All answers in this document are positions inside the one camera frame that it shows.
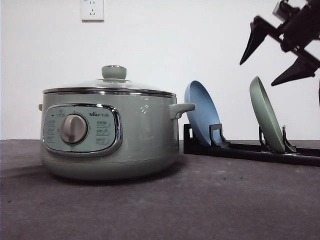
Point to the white wall socket left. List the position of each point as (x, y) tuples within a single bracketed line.
[(92, 11)]

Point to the green electric steamer pot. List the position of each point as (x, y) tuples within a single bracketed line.
[(110, 137)]

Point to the green plate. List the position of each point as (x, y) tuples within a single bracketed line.
[(265, 116)]

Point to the glass lid with green knob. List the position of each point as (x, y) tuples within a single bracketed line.
[(113, 81)]

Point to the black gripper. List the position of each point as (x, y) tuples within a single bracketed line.
[(300, 26)]

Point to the black plate rack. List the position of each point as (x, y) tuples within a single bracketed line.
[(219, 146)]

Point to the blue plate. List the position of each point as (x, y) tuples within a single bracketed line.
[(204, 113)]

